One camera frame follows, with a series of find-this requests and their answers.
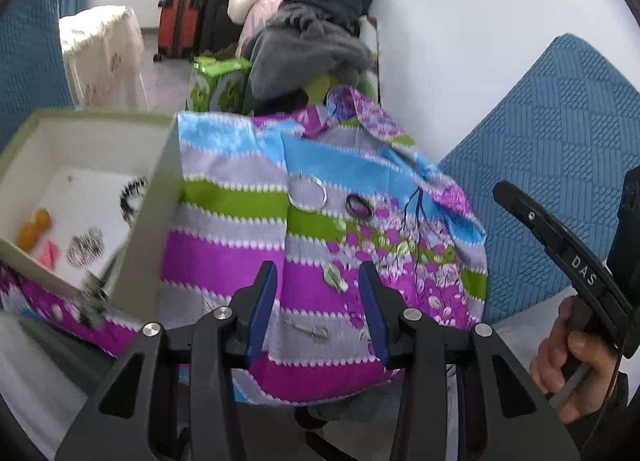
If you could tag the small blue knit chair back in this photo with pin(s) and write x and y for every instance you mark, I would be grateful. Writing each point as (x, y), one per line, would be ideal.
(30, 41)

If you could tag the pink bow hair clip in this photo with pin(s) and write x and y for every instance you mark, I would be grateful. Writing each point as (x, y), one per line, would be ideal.
(48, 253)

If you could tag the person's right hand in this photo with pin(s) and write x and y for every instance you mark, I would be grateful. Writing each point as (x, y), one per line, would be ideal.
(585, 351)

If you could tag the floral striped cloth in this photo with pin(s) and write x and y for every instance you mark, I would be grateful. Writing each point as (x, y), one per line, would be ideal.
(225, 251)

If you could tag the white cardboard box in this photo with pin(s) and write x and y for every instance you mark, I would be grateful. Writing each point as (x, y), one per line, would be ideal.
(150, 241)

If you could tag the orange gourd pendant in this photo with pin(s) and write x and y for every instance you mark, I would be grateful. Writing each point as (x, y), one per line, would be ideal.
(30, 233)

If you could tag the cream covered cabinet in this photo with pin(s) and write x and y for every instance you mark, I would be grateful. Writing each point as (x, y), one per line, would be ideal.
(100, 56)

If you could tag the green carton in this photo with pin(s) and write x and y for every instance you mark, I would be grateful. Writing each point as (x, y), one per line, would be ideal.
(220, 83)

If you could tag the silver hair pin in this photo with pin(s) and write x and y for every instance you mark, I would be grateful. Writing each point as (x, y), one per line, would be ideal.
(312, 330)

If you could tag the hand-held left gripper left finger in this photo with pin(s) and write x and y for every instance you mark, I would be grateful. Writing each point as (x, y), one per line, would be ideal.
(262, 313)

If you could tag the red suitcase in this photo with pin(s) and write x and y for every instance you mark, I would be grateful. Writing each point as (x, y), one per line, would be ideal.
(177, 28)

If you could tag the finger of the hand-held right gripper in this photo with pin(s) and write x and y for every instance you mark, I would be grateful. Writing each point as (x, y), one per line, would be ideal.
(530, 216)

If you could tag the black suitcase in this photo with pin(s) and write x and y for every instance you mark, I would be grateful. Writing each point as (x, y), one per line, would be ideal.
(220, 11)

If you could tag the grey garment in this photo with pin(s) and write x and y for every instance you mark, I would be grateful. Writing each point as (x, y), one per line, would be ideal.
(305, 51)

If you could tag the zebra striped bangle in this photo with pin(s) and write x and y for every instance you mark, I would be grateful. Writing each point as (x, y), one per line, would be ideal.
(75, 247)

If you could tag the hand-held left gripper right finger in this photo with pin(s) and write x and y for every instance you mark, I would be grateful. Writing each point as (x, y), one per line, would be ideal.
(376, 313)

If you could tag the large blue knit chair back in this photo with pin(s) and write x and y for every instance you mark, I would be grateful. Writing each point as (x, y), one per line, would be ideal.
(550, 131)

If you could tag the green leaf hair clip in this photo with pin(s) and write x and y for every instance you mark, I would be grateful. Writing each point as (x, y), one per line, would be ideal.
(334, 278)

